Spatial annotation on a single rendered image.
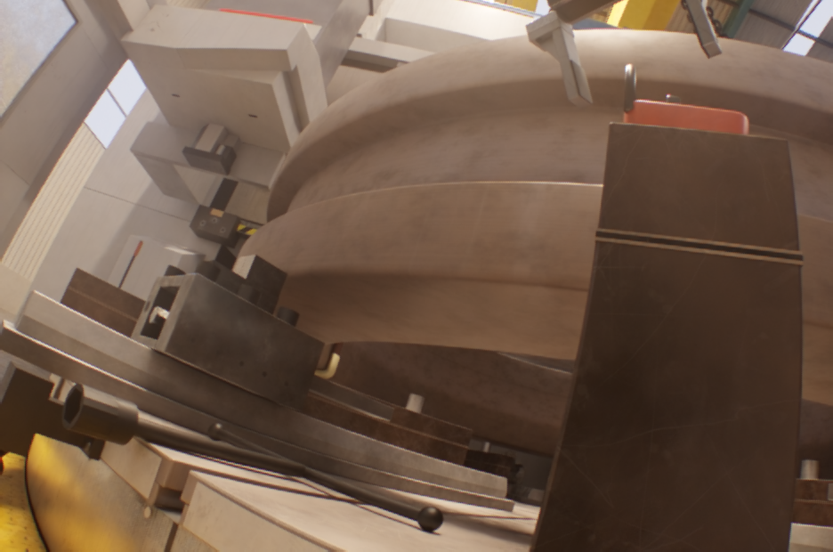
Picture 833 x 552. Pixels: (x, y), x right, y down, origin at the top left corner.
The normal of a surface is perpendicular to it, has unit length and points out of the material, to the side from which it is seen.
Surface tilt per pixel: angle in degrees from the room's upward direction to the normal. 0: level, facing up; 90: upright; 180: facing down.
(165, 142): 90
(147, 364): 72
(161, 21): 90
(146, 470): 90
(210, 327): 90
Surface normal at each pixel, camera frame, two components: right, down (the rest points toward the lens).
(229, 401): 0.78, -0.35
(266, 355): 0.73, -0.08
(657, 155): -0.30, -0.47
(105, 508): -0.51, -0.49
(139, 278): 0.04, -0.41
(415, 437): 0.43, -0.26
